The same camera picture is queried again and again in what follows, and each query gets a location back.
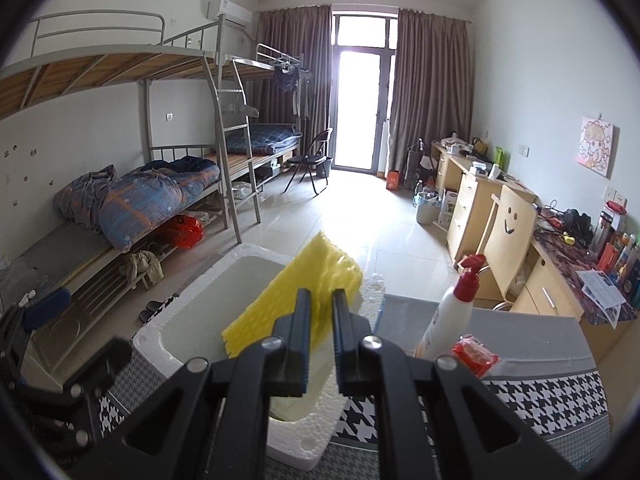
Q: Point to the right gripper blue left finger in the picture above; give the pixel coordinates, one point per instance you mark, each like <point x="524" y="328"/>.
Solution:
<point x="210" y="420"/>

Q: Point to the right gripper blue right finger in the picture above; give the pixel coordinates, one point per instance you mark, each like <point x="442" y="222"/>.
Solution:
<point x="435" y="419"/>

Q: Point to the yellow foam fruit net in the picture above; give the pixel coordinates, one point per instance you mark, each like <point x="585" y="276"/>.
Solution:
<point x="320" y="267"/>

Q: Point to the red snack packet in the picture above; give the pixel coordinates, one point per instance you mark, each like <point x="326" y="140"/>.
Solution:
<point x="475" y="355"/>

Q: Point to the white styrofoam box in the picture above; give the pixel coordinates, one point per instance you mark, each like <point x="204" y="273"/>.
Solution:
<point x="300" y="429"/>

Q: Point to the white lotion pump bottle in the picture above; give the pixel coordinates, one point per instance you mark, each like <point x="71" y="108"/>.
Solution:
<point x="453" y="313"/>

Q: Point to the houndstooth tablecloth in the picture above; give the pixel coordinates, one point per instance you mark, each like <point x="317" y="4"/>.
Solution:
<point x="545" y="374"/>

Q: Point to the red plastic bag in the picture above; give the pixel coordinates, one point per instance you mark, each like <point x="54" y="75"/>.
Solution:
<point x="181" y="231"/>

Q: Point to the wooden desk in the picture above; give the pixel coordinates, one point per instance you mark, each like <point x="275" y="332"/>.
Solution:
<point x="548" y="283"/>

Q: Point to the wooden smiley face chair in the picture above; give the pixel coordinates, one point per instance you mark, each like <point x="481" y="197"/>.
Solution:
<point x="505" y="244"/>

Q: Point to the papers on desk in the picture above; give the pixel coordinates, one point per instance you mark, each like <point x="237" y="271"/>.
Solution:
<point x="603" y="292"/>

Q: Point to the white plastic bucket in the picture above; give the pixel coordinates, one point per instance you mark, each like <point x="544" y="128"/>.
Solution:
<point x="427" y="207"/>

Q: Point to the orange floor container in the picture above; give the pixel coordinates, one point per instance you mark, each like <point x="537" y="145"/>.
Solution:
<point x="393" y="180"/>

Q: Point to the black folding chair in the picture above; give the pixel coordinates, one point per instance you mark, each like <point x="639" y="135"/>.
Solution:
<point x="314" y="163"/>

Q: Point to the metal bunk bed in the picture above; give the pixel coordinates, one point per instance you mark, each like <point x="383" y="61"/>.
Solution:
<point x="78" y="109"/>

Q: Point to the brown right curtain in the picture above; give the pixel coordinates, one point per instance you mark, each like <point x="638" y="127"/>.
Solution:
<point x="433" y="83"/>

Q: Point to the white air conditioner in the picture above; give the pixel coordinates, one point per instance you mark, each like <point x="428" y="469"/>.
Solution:
<point x="232" y="11"/>

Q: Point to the anime wall picture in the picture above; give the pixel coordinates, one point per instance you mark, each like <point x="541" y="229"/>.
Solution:
<point x="595" y="147"/>

